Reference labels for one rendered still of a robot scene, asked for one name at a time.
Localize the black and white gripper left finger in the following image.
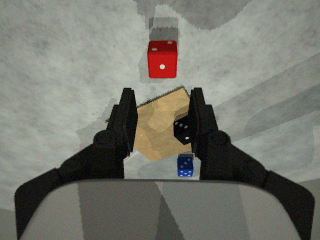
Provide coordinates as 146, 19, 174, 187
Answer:
14, 88, 138, 240

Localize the tan flat mat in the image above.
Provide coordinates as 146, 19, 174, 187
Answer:
134, 86, 192, 162

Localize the black die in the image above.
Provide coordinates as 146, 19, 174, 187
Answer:
173, 115, 191, 145

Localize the blue die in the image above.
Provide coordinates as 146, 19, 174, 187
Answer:
177, 157, 194, 177

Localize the red die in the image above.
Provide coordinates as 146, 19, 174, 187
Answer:
147, 40, 178, 78

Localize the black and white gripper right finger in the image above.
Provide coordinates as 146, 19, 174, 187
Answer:
188, 88, 315, 240

